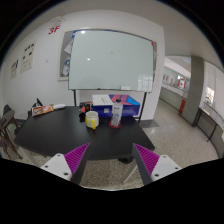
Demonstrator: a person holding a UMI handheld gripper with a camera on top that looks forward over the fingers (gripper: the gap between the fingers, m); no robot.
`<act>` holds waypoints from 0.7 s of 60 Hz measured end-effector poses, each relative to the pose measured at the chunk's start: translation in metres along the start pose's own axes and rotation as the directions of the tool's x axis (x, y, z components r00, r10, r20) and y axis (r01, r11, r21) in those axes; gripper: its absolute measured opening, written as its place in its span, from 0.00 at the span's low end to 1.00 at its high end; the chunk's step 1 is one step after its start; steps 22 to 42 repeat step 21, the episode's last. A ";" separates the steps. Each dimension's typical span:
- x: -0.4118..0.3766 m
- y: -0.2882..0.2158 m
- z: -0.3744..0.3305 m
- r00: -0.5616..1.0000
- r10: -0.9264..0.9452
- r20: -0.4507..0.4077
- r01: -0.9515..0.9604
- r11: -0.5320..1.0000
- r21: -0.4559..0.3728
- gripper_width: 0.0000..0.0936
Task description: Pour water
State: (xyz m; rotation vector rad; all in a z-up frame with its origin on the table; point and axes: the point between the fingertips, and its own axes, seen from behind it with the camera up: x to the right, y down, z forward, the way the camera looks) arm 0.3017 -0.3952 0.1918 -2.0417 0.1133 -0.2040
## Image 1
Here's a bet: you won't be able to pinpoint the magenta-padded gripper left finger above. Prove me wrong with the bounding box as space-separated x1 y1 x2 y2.
39 142 92 186

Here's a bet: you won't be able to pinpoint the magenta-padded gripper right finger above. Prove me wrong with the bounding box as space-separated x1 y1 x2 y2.
131 143 183 186

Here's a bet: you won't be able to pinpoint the clear plastic water bottle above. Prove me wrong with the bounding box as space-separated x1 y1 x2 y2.
110 98 124 128

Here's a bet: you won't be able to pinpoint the black bag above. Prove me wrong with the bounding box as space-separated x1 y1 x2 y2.
118 156 134 164

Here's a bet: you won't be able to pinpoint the white and yellow mug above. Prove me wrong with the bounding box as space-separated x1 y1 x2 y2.
84 110 100 130

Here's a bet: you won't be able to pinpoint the flat round red coaster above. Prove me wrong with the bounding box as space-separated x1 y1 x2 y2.
108 121 122 130

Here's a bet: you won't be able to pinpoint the black and red tabletop items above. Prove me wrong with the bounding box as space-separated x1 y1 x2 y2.
78 102 94 114

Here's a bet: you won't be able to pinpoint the red fire extinguisher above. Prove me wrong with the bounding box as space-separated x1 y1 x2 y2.
179 98 187 115

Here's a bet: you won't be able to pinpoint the round wooden side table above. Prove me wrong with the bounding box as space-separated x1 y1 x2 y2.
0 109 18 159

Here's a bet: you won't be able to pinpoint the grey framed notice board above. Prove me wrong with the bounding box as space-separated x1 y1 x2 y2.
57 29 75 82

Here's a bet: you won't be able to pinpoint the large whiteboard on stand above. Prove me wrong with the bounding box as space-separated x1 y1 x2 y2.
68 29 155 123

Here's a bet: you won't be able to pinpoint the small white wall poster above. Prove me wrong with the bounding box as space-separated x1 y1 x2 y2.
9 59 20 80

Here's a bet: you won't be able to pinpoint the large white wall poster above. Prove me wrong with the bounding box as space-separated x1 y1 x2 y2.
19 40 38 74

